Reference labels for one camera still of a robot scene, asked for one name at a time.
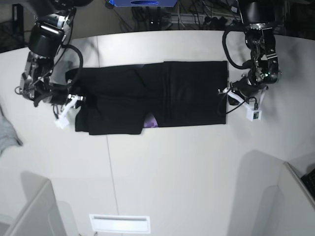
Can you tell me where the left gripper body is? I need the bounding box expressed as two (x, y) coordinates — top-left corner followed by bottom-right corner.
(231, 76), (268, 98)

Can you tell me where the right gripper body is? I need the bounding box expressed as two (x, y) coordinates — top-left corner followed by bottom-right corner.
(33, 82), (71, 107)

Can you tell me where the black T-shirt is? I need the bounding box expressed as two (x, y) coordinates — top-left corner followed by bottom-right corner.
(65, 61), (228, 135)

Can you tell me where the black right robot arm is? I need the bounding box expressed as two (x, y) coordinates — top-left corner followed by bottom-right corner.
(16, 0), (90, 107)

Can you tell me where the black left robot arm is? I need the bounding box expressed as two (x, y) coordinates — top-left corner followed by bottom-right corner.
(222, 0), (280, 99)

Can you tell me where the grey cloth at left edge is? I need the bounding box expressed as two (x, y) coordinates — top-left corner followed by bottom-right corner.
(0, 108), (23, 155)

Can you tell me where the blue box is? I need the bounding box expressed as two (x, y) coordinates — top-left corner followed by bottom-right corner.
(108, 0), (177, 7)

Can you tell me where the black keyboard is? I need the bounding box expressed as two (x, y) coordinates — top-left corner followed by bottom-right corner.
(301, 169), (315, 198)

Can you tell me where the white partition left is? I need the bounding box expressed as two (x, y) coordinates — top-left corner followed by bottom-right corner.
(0, 172), (67, 236)

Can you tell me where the white partition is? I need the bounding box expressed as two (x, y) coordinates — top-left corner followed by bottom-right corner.
(0, 172), (67, 236)
(260, 161), (315, 236)

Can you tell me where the white partition right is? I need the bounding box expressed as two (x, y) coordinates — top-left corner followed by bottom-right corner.
(260, 161), (315, 236)

